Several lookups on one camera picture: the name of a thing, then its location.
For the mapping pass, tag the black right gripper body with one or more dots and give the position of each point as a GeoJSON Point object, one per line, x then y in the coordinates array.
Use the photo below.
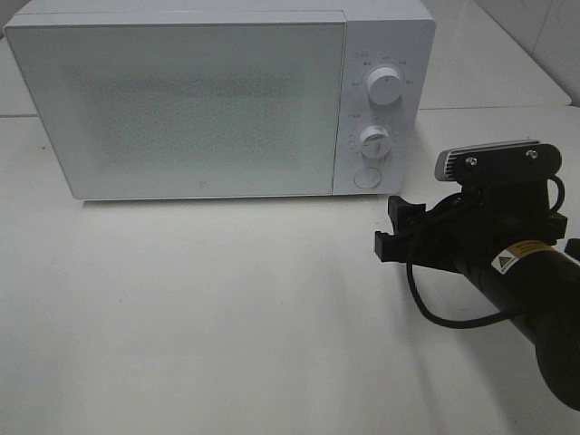
{"type": "Point", "coordinates": [490, 235]}

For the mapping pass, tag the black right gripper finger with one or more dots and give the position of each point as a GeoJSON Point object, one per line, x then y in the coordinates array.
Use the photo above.
{"type": "Point", "coordinates": [391, 248]}
{"type": "Point", "coordinates": [404, 215]}

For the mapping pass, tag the white timer knob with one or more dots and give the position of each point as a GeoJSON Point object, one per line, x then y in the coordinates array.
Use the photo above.
{"type": "Point", "coordinates": [375, 142]}

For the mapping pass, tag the white microwave door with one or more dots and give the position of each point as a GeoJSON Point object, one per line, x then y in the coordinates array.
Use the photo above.
{"type": "Point", "coordinates": [142, 112]}

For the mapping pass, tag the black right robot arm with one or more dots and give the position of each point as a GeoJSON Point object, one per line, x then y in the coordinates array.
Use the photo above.
{"type": "Point", "coordinates": [541, 299]}

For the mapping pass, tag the upper white power knob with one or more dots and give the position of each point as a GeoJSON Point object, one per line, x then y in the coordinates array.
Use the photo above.
{"type": "Point", "coordinates": [384, 85]}

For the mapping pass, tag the white microwave oven body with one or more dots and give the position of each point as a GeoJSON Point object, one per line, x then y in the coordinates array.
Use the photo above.
{"type": "Point", "coordinates": [377, 33]}

